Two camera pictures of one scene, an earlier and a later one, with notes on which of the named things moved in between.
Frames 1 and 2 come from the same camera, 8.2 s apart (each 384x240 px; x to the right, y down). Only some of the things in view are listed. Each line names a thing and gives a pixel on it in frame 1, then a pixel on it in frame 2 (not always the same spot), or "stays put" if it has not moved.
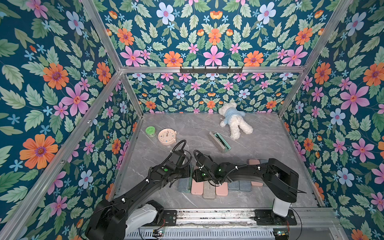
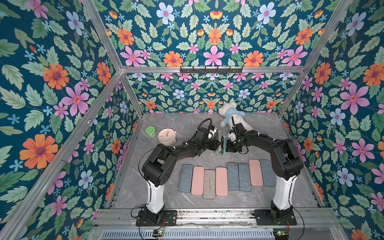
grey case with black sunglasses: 209,190 stays put
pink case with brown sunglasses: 197,188 stays put
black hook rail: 210,71 stays put
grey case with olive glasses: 184,185 stays put
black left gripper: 187,168 -> 214,143
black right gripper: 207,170 -> 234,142
